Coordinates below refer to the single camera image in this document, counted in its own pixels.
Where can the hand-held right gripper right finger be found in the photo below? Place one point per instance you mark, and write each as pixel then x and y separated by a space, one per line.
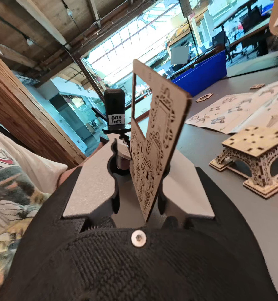
pixel 188 190

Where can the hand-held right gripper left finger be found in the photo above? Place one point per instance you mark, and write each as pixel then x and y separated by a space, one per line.
pixel 91 188

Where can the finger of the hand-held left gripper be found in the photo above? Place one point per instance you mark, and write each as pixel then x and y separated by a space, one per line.
pixel 127 152

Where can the wooden parts sheet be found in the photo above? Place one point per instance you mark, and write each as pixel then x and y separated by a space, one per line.
pixel 157 131

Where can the person's left forearm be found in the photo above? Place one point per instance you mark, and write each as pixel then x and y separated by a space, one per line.
pixel 69 175

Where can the bright large window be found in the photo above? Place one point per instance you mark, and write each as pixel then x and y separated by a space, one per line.
pixel 120 51

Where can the wooden tower base model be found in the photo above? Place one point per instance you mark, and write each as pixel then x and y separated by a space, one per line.
pixel 254 145

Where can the person in printed shirt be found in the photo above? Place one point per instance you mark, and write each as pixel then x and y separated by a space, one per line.
pixel 11 188

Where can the large wooden beam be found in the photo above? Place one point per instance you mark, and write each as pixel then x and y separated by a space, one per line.
pixel 35 117

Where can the blue plastic bin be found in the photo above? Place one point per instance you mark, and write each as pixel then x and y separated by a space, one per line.
pixel 200 73

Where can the folded instruction leaflet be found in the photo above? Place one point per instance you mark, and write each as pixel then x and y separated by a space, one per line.
pixel 242 110

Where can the black office chair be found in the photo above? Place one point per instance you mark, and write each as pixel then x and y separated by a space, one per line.
pixel 221 44

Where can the tiny wooden ladder piece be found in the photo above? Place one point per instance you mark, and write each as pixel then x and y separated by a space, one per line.
pixel 257 86

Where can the notched square wooden frame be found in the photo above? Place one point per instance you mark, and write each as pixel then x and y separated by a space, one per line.
pixel 204 97

